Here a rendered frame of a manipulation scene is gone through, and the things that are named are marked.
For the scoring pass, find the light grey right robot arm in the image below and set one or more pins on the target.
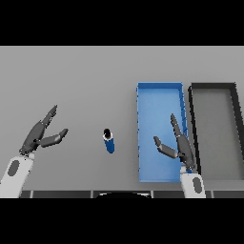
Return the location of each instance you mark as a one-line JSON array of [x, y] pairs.
[[192, 184]]

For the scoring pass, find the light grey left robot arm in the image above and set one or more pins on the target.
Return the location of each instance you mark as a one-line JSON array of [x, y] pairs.
[[15, 175]]

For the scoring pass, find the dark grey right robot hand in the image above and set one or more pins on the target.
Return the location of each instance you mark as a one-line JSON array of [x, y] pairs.
[[183, 148]]

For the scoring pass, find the dark grey bin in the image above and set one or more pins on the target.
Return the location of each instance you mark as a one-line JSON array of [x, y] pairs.
[[217, 133]]

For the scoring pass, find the blue bin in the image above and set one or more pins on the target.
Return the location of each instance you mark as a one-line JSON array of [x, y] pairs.
[[160, 133]]

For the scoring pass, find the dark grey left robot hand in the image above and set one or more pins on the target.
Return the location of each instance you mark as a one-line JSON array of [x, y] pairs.
[[36, 134]]

